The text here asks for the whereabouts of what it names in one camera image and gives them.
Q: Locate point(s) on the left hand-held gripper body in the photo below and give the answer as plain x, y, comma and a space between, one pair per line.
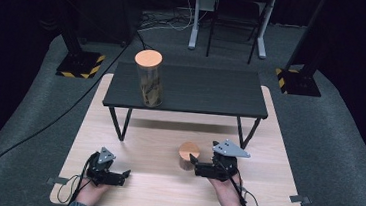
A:
101, 172

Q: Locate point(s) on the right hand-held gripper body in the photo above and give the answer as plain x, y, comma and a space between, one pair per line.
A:
224, 167

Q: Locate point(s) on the medium glass jar wooden lid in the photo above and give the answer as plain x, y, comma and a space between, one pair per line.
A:
187, 150

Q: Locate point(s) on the black raised shelf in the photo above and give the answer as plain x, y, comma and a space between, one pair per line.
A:
199, 89

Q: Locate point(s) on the person's left hand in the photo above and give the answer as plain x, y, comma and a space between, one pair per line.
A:
89, 193

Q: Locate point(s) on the person's right hand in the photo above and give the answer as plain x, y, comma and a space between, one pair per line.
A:
228, 194

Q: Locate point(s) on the grey table clamp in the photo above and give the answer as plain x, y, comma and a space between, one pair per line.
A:
300, 199

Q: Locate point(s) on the tall glass jar wooden lid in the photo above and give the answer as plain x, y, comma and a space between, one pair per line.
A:
149, 80

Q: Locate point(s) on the black stand with striped base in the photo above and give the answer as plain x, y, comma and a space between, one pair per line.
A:
80, 64
299, 83

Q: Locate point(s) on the black chair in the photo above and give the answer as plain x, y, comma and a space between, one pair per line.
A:
210, 35

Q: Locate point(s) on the large black box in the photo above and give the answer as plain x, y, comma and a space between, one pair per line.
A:
109, 9

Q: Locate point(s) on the white desk frame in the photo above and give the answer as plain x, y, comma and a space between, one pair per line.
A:
194, 33

